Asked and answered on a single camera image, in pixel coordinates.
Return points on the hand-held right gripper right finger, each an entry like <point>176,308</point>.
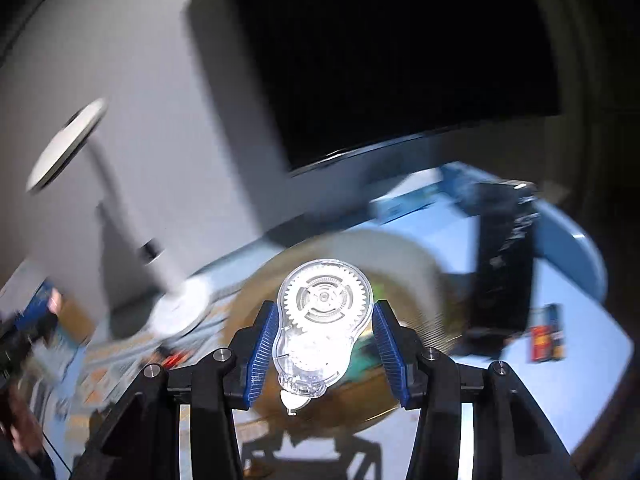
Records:
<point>390,350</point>

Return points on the white and blue carton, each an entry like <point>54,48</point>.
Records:
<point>407,200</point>

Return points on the small red blue packet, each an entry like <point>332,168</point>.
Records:
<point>547,332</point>

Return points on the green block piece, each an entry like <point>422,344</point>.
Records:
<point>361,360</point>

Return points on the colourful printed cardboard box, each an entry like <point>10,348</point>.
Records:
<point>50,305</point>

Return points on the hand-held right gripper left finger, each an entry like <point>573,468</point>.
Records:
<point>260,350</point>

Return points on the person's left hand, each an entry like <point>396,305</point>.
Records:
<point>20,420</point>

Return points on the person's left forearm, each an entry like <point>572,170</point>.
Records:
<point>25,467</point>

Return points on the clear correction tape dispenser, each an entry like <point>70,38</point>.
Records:
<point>320,310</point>

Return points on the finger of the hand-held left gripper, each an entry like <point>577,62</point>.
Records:
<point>30,332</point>

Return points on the amber transparent bowl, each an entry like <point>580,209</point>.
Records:
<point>425,280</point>

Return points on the white desk lamp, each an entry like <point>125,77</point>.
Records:
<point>165,270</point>

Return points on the tall black box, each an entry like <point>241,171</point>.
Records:
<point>502,270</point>

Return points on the blue box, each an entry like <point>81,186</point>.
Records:
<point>462,187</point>

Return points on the black monitor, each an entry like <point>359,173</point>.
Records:
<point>390,60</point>

